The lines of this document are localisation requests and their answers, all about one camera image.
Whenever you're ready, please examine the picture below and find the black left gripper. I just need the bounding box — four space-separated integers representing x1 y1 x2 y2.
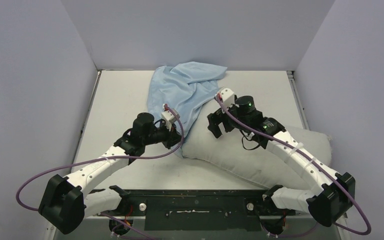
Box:
142 120 185 150

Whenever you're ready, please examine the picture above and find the white pillow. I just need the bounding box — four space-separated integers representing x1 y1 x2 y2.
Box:
181 99 333 190

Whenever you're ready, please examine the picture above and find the light blue pillowcase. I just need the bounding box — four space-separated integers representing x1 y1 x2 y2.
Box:
146 61 228 158

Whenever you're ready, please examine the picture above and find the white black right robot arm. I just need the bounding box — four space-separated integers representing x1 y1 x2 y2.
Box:
207 93 356 227

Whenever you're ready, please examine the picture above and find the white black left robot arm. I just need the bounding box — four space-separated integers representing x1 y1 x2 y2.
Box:
38 108 185 235

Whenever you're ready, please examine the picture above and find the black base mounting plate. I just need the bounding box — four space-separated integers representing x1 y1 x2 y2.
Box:
106 190 300 232

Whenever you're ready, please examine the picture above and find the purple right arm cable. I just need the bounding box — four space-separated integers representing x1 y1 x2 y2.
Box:
215 94 372 237

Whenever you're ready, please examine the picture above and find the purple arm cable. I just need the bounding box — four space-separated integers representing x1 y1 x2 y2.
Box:
215 94 372 237
15 103 186 240

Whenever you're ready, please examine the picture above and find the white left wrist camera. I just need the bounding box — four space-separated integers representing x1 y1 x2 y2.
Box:
161 103 180 131

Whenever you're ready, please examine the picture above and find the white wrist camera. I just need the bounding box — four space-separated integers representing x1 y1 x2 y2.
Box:
214 87 236 109
161 103 180 131

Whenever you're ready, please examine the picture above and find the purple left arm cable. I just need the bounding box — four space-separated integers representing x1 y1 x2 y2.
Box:
15 103 186 240

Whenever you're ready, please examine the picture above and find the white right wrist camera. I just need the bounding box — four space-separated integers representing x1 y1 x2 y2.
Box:
214 87 236 109

